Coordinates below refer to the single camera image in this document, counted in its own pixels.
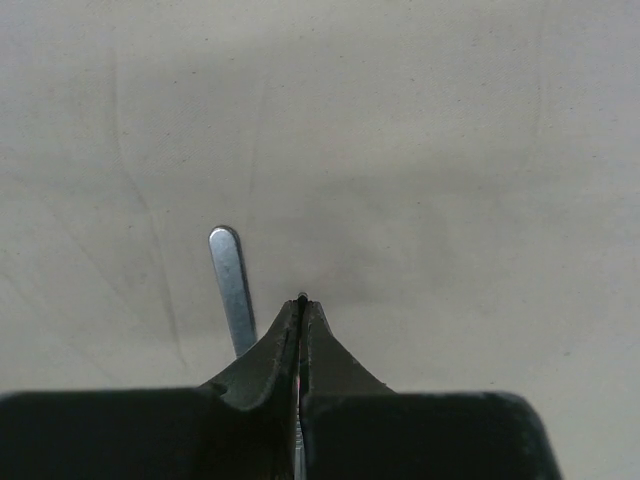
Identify steel tweezers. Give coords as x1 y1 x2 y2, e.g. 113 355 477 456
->
208 225 258 358

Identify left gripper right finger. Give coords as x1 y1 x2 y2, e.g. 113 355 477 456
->
300 302 562 479

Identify beige cloth wrap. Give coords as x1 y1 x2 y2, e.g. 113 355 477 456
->
1 1 639 479

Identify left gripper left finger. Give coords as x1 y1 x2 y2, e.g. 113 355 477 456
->
1 300 303 479

